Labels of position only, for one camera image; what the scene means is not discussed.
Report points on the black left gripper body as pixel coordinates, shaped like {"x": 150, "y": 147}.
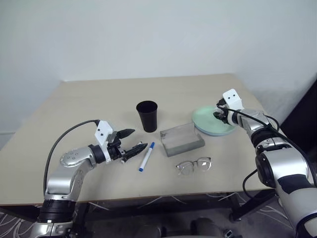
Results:
{"x": 115, "y": 151}

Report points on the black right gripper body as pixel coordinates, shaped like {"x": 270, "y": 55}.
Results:
{"x": 222, "y": 104}

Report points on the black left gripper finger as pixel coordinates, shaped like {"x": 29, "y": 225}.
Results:
{"x": 135, "y": 150}
{"x": 126, "y": 133}

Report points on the mint green plate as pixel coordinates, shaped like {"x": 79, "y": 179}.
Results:
{"x": 205, "y": 119}

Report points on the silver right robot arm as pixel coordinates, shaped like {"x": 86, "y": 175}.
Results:
{"x": 284, "y": 161}

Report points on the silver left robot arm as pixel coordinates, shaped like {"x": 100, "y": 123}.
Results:
{"x": 63, "y": 182}

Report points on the black plastic cup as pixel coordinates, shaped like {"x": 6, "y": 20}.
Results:
{"x": 147, "y": 116}

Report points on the grey translucent glasses case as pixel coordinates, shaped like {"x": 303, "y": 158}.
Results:
{"x": 182, "y": 140}

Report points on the white marker with blue cap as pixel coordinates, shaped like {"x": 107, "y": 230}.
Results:
{"x": 146, "y": 156}

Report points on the light blue plate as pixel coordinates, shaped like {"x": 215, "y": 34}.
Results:
{"x": 215, "y": 134}

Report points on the clear-framed eyeglasses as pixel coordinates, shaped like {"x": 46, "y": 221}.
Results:
{"x": 195, "y": 165}

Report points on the dark cabinet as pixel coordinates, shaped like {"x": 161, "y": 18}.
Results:
{"x": 302, "y": 116}

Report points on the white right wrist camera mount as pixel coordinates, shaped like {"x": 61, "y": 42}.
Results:
{"x": 232, "y": 98}

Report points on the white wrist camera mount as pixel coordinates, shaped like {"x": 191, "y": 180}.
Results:
{"x": 232, "y": 98}
{"x": 102, "y": 130}

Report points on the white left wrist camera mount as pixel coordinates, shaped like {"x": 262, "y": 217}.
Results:
{"x": 102, "y": 130}

